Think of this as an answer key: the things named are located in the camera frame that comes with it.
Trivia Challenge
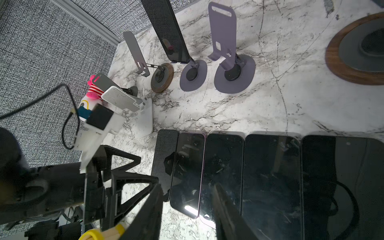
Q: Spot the pink white plush toy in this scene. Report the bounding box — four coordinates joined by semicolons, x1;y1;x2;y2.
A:
79;75;104;111

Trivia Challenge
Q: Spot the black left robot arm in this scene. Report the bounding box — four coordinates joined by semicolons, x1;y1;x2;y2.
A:
1;129;163;240

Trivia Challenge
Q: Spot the purple round phone stand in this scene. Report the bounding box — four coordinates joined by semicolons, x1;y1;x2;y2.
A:
180;60;208;92

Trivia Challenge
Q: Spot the white folding phone stand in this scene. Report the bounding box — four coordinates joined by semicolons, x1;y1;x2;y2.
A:
102;86;154;138

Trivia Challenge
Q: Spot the brown right phone stand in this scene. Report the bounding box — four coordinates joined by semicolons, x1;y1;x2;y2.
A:
325;12;384;86

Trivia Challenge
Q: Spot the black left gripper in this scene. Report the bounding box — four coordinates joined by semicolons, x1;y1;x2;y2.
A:
83;145;159;228

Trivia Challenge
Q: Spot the brown round phone stand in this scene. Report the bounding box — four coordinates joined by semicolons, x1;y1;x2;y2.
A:
123;31;174;94

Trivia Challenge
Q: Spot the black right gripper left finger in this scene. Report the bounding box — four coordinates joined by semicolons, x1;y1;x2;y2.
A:
120;184;163;240

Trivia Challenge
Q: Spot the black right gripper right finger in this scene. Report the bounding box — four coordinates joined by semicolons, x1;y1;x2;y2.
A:
213;184;258;240

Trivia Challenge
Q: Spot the yellow bamboo steamer basket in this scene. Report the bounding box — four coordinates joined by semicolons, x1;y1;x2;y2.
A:
79;224;126;240

